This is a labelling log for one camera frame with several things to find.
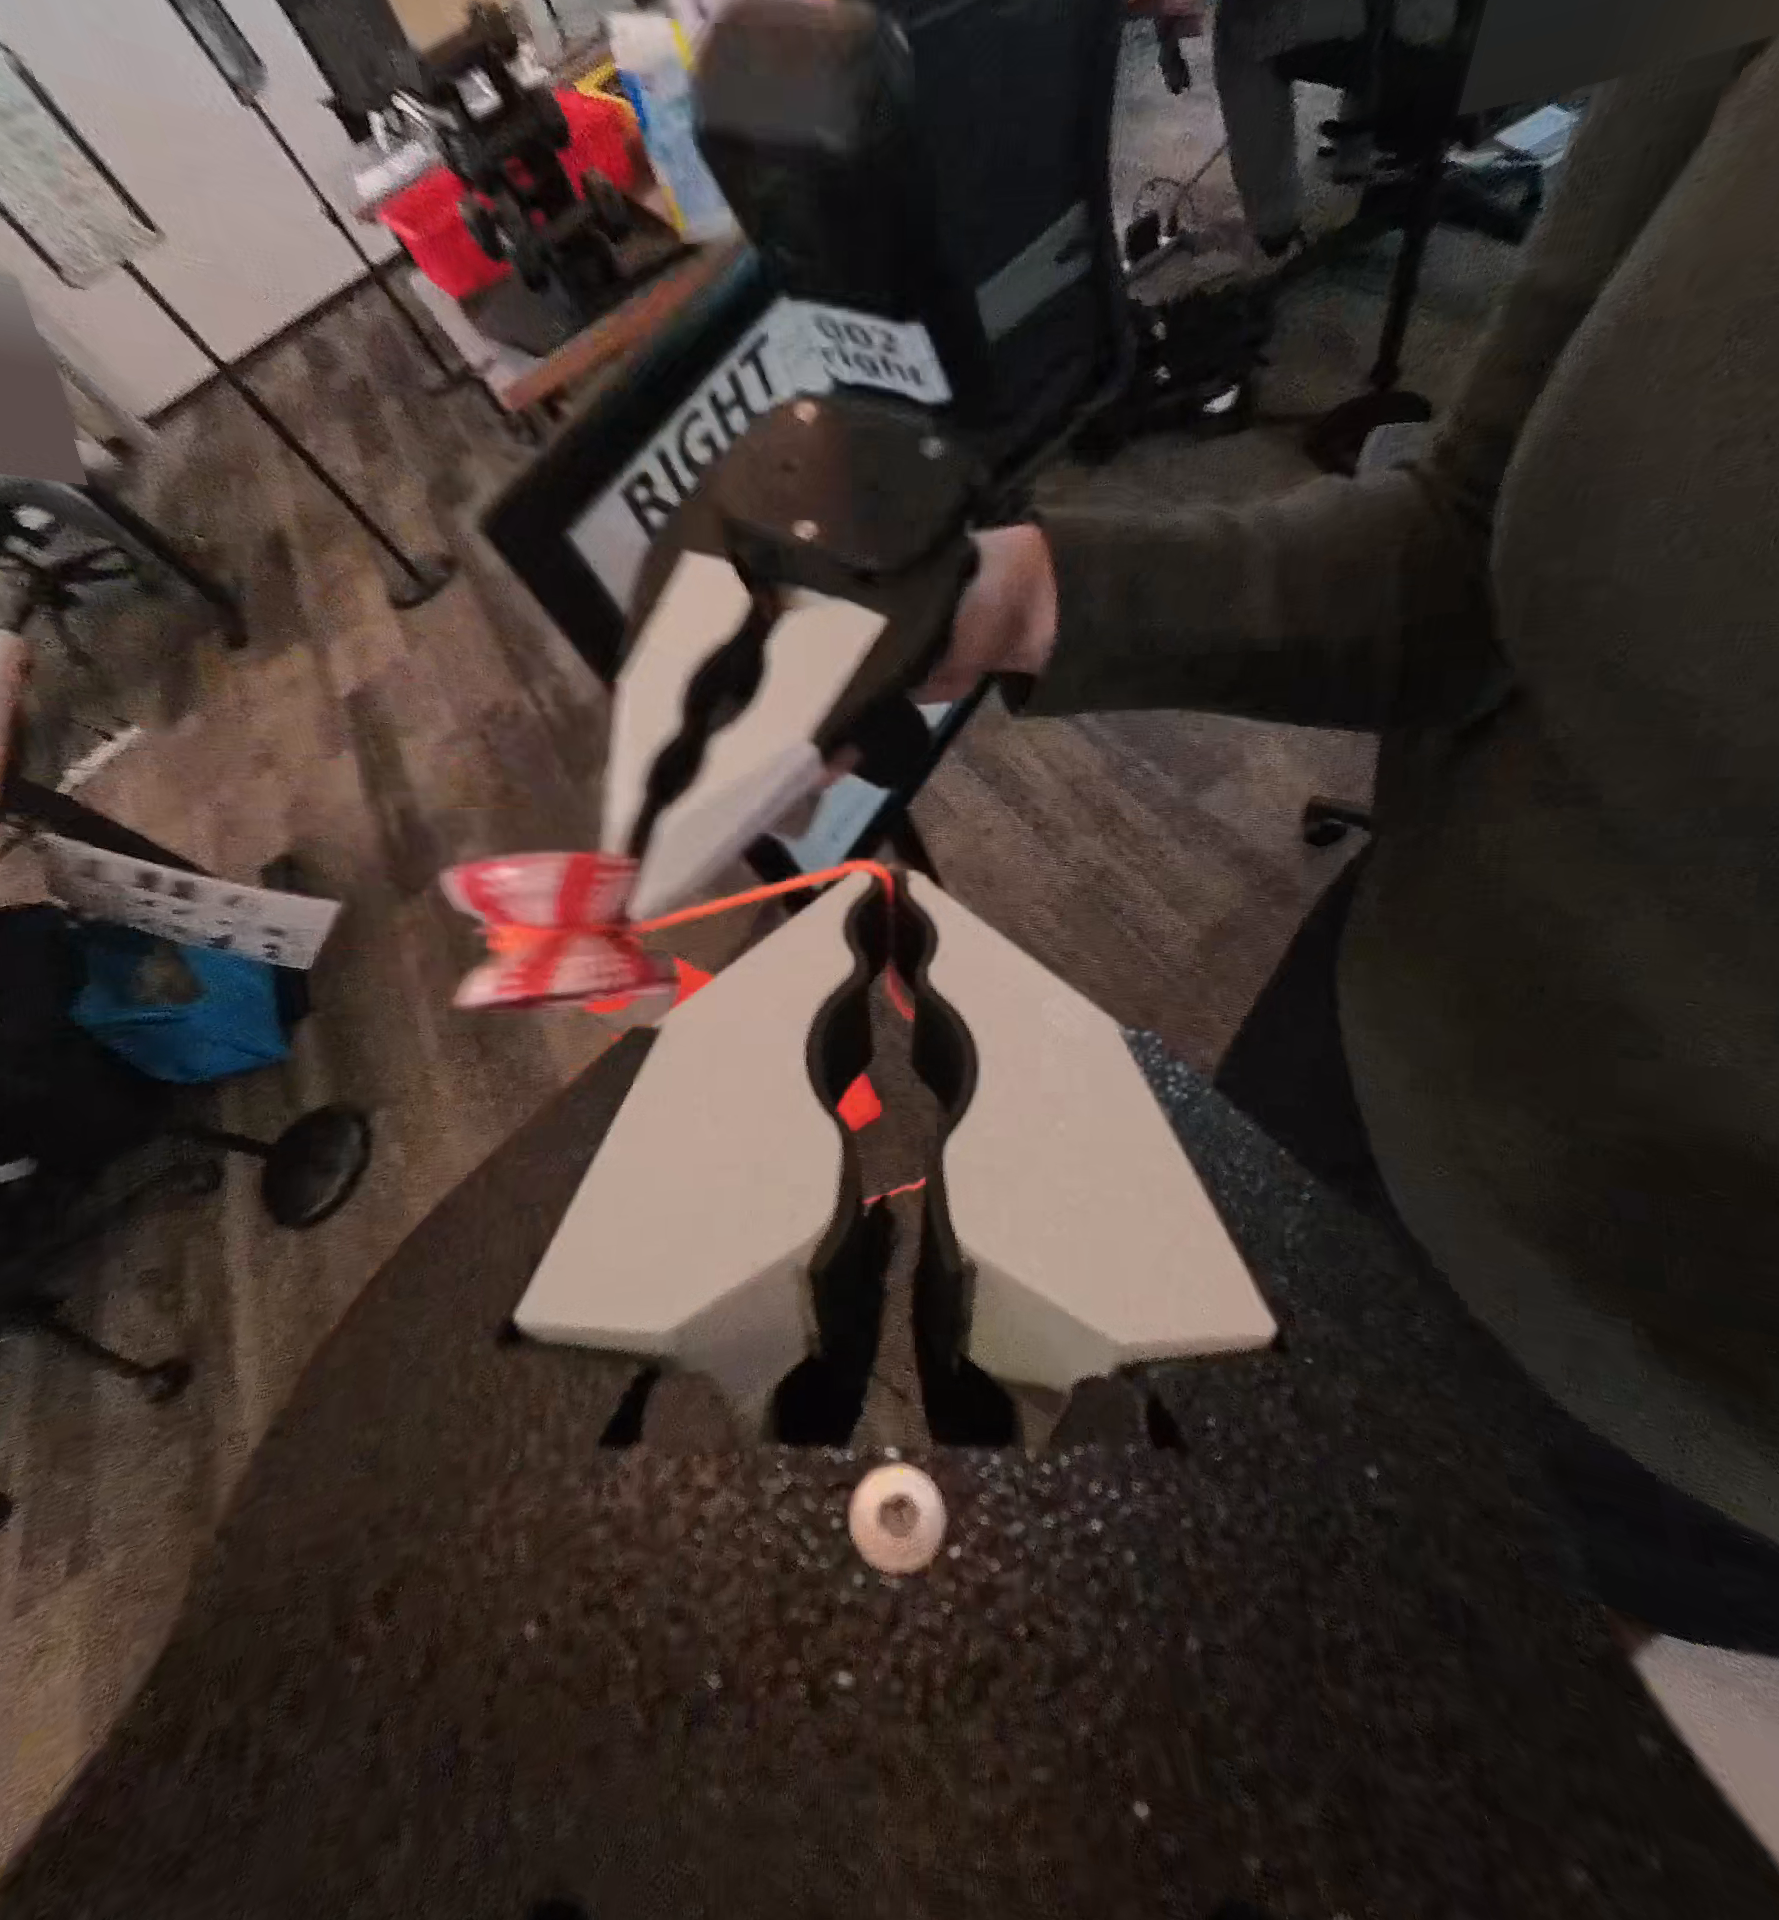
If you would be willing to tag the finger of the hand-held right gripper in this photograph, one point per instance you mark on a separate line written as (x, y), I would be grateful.
(674, 705)
(785, 721)

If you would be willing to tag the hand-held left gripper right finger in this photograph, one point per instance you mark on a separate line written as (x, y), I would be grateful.
(1099, 1201)

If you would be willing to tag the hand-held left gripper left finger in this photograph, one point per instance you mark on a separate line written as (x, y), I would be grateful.
(681, 1201)

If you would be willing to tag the person's right forearm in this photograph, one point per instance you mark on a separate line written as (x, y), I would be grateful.
(1250, 602)

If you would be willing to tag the person's right hand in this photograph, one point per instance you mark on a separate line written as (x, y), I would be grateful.
(994, 616)

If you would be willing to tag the black framed floor sign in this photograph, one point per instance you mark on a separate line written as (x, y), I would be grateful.
(664, 458)

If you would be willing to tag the brown work table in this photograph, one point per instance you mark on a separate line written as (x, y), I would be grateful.
(636, 325)

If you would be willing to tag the black case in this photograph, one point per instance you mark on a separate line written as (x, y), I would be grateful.
(1024, 180)

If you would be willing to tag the small red box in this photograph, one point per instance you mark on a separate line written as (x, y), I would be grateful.
(469, 217)

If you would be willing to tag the printed paper sheet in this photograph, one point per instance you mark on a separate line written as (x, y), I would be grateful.
(185, 897)

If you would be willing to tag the blue bag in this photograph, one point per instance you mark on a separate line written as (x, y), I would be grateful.
(185, 1006)

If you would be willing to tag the black bag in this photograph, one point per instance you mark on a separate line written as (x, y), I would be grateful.
(20, 991)

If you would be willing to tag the white sign stand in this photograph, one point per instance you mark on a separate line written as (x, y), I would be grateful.
(35, 150)

